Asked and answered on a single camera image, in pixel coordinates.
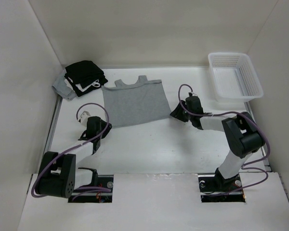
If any white plastic basket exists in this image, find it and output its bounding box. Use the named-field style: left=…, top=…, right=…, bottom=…
left=208, top=52, right=263, bottom=103

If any folded grey tank top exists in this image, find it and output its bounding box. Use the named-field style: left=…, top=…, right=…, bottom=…
left=52, top=75, right=77, bottom=101

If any folded white tank top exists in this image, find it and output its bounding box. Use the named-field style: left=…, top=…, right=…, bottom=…
left=64, top=79, right=101, bottom=92

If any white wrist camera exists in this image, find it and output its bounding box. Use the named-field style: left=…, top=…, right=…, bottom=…
left=78, top=111, right=91, bottom=126
left=188, top=92, right=198, bottom=97

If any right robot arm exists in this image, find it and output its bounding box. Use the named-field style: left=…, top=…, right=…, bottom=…
left=170, top=95, right=267, bottom=195

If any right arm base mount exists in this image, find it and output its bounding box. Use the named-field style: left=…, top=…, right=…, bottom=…
left=198, top=175, right=245, bottom=203

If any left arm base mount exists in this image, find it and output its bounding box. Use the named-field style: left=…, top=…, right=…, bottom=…
left=68, top=175, right=114, bottom=204

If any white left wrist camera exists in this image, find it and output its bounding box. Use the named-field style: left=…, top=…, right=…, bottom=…
left=78, top=111, right=91, bottom=126

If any grey tank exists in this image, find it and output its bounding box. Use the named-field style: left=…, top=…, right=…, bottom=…
left=102, top=76, right=171, bottom=128
left=52, top=75, right=77, bottom=101

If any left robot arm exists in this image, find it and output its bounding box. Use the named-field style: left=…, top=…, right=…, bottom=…
left=31, top=116, right=112, bottom=198

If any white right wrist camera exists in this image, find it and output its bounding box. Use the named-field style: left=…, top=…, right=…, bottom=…
left=188, top=92, right=198, bottom=97

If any folded black tank top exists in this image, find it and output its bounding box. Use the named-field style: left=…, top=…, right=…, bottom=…
left=64, top=60, right=108, bottom=97

